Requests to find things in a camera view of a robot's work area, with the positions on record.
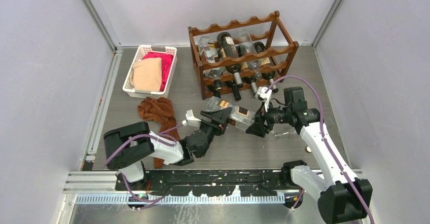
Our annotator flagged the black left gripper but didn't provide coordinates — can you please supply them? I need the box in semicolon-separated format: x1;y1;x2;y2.
198;107;232;146

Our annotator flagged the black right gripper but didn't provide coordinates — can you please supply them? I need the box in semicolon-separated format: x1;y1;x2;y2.
246;100;292;137

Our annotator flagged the dark bottle white label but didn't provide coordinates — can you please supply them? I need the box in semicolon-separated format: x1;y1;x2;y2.
226;80;241;101

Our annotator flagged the dark wine bottle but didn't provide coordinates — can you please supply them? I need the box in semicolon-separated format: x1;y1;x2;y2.
236;45;260;96

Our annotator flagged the clear bottle brown label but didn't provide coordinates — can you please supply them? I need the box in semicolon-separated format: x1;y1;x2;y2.
198;36;223;80

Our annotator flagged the green bottle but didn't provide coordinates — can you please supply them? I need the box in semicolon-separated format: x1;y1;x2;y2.
217;32;243;88

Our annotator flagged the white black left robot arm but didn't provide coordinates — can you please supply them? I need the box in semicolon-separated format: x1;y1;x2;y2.
103;107;232;190

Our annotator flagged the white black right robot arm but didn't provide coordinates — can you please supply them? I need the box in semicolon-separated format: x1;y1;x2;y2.
246;87;373;223

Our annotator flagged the brown wooden wine rack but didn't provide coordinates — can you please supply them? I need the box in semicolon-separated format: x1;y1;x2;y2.
188;11;299;100

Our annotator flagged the brown towel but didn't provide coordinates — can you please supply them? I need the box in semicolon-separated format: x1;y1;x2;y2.
137;97;182;169

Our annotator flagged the pink folded cloth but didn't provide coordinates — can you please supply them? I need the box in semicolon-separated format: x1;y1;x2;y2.
142;52;174;91

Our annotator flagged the white plastic basket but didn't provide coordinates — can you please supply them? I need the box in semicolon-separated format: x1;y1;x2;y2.
122;45;177;98

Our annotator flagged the peach folded cloth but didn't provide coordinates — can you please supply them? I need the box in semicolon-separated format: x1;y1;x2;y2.
131;58;162;92

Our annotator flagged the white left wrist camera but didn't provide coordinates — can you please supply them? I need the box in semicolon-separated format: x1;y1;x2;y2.
182;109;201;128

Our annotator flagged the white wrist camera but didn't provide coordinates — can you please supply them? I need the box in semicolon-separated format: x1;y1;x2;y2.
182;109;201;128
255;87;272;111

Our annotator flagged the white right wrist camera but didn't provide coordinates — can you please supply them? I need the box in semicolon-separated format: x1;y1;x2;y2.
255;87;272;111

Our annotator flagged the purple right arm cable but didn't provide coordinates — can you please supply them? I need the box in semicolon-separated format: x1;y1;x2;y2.
265;75;376;224

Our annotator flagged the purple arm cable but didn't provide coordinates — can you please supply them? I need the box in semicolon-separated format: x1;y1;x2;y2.
265;75;376;224
103;123;186;210

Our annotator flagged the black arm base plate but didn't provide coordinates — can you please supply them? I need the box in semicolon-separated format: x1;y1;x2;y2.
129;169;300;197

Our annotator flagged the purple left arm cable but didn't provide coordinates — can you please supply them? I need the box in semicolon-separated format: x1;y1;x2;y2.
103;123;186;210

